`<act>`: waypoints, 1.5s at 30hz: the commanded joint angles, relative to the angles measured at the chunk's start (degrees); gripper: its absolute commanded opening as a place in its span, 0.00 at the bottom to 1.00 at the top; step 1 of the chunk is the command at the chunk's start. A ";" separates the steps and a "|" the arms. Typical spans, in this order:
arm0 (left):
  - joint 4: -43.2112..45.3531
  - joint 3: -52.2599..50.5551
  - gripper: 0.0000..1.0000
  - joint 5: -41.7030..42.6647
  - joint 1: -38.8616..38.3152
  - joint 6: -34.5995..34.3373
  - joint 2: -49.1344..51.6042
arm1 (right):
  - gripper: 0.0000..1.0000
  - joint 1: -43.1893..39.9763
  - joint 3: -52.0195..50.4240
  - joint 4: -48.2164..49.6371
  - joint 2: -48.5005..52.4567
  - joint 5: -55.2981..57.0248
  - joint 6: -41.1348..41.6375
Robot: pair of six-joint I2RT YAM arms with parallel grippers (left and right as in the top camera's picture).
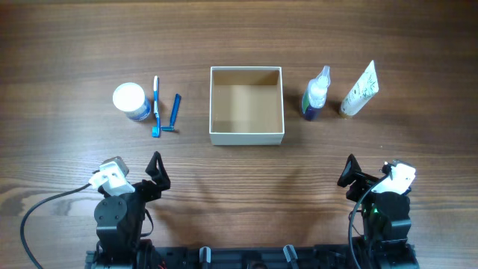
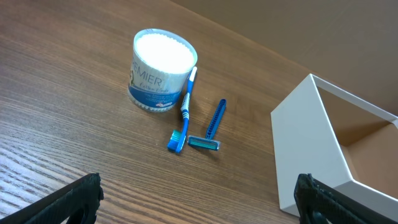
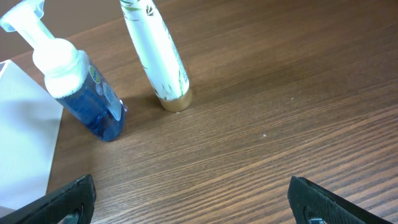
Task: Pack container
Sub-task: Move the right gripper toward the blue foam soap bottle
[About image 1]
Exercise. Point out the white open cardboard box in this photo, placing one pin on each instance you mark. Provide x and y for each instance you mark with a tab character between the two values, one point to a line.
246	106

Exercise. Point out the dark blue spray bottle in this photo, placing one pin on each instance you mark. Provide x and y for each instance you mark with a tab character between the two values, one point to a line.
314	97

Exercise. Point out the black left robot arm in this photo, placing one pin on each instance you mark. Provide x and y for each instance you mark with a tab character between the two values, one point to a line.
120	215

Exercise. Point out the blue disposable razor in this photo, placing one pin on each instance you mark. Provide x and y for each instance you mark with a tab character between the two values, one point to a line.
173	116

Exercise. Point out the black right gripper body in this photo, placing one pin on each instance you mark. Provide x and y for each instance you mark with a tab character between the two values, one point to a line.
362	181

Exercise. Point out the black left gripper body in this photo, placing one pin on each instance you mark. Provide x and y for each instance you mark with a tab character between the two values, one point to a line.
146	192

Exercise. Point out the white cream tube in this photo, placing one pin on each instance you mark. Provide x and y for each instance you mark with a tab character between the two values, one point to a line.
361	93

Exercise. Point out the blue white toothbrush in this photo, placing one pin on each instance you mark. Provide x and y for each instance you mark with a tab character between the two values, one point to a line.
156	130

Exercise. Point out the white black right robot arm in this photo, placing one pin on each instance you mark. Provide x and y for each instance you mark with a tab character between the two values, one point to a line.
379	222

